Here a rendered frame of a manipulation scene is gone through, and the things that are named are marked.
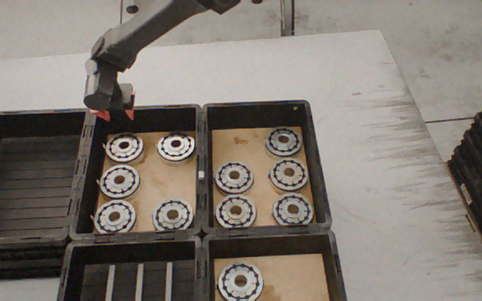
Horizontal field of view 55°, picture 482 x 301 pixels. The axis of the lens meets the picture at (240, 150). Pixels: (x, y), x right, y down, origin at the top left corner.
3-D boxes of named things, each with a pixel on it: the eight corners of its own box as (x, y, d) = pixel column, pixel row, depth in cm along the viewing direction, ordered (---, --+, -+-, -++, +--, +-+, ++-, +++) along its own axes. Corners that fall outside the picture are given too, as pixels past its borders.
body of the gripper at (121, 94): (130, 107, 112) (123, 87, 106) (89, 109, 113) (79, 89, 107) (134, 87, 116) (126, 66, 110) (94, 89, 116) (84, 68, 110)
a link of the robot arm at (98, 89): (138, 48, 104) (102, 32, 99) (136, 86, 98) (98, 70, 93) (114, 79, 111) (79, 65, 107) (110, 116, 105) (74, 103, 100)
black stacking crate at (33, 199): (1, 139, 135) (-17, 113, 126) (102, 135, 136) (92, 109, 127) (-42, 267, 111) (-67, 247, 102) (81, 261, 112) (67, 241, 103)
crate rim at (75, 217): (94, 113, 128) (92, 107, 126) (202, 109, 129) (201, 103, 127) (70, 245, 104) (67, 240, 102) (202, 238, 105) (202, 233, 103)
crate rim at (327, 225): (202, 109, 129) (202, 103, 127) (308, 104, 130) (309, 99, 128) (202, 238, 105) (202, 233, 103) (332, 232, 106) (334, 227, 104)
